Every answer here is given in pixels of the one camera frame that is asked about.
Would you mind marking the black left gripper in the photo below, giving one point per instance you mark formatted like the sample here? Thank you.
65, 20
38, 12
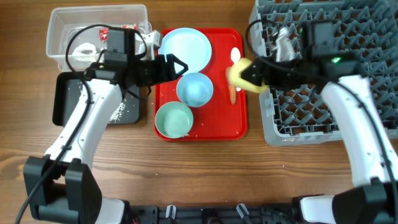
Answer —
168, 73

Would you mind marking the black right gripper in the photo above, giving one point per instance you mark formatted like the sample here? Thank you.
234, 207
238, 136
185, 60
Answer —
259, 65

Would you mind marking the yellow plastic cup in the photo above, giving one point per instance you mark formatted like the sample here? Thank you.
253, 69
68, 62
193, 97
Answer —
241, 75

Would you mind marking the white plastic spoon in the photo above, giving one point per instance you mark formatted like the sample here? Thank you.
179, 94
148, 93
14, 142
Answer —
235, 55

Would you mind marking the orange carrot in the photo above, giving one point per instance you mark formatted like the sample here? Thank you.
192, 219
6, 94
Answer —
232, 94

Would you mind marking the light blue plate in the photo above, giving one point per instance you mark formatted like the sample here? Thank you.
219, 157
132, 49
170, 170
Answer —
190, 46

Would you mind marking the light blue bowl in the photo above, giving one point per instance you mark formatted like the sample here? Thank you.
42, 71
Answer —
194, 89

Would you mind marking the light green bowl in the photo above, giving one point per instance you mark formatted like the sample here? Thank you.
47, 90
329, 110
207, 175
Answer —
174, 120

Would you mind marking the red snack wrapper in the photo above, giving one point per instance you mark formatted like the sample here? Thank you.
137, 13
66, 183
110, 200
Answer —
103, 33

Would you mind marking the white cooked rice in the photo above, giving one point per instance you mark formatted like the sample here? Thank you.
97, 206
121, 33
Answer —
117, 113

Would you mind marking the white tissue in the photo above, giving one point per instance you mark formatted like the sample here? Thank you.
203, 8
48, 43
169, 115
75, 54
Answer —
86, 52

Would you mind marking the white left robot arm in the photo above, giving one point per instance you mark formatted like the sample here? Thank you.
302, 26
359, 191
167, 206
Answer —
60, 185

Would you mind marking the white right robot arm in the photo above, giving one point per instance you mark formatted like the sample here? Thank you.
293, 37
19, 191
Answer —
347, 93

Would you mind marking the grey dishwasher rack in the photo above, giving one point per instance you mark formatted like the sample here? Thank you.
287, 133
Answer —
365, 28

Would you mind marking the red serving tray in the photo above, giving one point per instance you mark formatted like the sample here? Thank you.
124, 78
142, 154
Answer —
218, 120

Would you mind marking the black plastic tray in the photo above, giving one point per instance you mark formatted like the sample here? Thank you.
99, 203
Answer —
67, 93

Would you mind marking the clear plastic bin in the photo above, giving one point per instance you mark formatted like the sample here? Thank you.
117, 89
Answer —
78, 25

